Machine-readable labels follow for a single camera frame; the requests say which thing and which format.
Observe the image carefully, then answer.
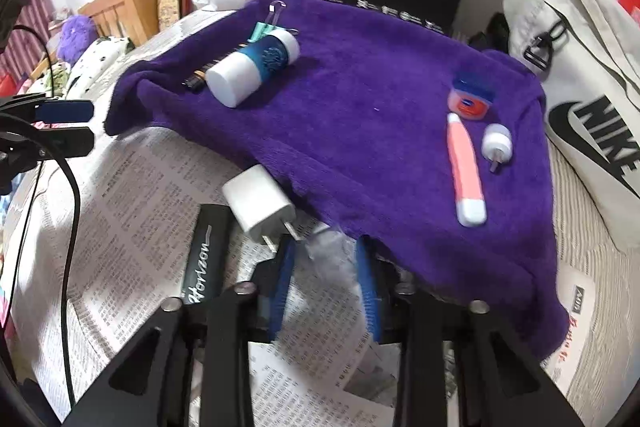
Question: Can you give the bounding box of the grey sling bag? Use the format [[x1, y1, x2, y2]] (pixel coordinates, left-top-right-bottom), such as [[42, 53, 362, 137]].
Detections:
[[501, 0, 640, 250]]

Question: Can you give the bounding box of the green blanket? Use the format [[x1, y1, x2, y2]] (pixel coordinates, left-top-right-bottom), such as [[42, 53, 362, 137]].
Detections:
[[42, 62, 71, 98]]

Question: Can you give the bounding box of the patterned notebook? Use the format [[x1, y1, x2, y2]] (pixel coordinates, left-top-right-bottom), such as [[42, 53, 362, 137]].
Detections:
[[157, 0, 193, 32]]

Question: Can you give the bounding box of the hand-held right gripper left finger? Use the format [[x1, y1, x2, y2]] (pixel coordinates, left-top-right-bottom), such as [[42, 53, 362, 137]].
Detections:
[[60, 237, 301, 427]]

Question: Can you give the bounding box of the purple towel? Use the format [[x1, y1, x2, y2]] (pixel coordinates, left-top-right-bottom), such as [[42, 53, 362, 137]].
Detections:
[[103, 0, 573, 360]]

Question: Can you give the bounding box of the black and gold tube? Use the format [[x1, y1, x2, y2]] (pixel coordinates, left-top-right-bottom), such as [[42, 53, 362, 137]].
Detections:
[[182, 57, 226, 94]]

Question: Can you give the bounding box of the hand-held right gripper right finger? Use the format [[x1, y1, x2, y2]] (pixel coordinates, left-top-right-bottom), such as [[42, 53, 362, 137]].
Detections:
[[355, 237, 586, 427]]

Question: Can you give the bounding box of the white charger plug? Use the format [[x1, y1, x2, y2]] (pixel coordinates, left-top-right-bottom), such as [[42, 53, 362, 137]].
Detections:
[[222, 164, 301, 248]]

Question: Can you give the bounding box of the black cloth item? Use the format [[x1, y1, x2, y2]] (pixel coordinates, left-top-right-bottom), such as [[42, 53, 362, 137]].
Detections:
[[470, 13, 511, 58]]

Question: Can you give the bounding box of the pink jar with blue lid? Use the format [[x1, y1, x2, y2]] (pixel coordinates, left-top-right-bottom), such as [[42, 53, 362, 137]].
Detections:
[[448, 72, 496, 122]]

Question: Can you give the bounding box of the black pen case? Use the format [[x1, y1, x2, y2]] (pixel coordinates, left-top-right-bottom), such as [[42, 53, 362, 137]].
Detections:
[[177, 203, 236, 308]]

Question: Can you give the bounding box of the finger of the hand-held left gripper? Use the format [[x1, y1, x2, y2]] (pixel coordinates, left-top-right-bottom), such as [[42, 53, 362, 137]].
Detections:
[[30, 125, 96, 158], [35, 99, 95, 124]]

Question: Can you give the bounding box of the striped quilt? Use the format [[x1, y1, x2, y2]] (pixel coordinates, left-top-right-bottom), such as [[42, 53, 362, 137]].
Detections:
[[545, 142, 640, 408]]

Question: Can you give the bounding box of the purple plush toy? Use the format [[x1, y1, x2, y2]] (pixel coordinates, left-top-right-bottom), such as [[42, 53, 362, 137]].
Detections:
[[56, 14, 97, 62]]

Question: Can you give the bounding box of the polka dot pillow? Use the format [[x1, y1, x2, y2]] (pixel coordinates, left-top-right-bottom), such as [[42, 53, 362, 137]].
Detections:
[[65, 36, 136, 100]]

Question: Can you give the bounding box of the white bottle with blue label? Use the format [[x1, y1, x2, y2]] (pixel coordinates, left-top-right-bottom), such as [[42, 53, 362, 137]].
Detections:
[[206, 30, 301, 108]]

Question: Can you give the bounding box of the pink and white tube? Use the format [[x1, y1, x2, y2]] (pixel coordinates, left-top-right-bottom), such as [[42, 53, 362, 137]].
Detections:
[[446, 113, 488, 228]]

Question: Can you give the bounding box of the newspaper sheet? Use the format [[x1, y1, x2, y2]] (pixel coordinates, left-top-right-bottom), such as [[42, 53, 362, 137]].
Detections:
[[10, 9, 601, 427]]

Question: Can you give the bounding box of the green binder clip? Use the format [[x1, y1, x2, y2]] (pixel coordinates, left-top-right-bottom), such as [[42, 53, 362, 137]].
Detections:
[[248, 0, 300, 44]]

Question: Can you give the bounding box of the red striped curtain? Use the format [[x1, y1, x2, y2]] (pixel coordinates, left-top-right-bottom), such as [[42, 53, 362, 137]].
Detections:
[[0, 0, 66, 82]]

